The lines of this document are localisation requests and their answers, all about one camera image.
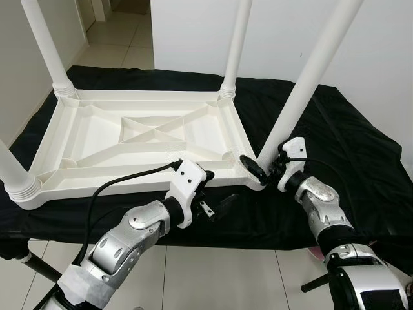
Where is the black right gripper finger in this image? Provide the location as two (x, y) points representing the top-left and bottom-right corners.
(239, 154), (267, 188)

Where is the white plastic table leg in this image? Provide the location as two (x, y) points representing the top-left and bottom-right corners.
(218, 0), (254, 101)
(258, 0), (365, 170)
(0, 139), (43, 202)
(19, 0), (78, 99)

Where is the white plastic table top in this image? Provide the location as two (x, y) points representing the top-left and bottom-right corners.
(12, 87), (267, 209)

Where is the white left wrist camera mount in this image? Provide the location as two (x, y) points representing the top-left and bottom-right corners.
(165, 158), (215, 228)

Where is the black table cloth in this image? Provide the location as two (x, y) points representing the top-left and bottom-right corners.
(0, 65), (413, 275)

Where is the black folding table leg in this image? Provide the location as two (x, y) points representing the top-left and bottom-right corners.
(16, 252), (62, 285)
(300, 273), (331, 293)

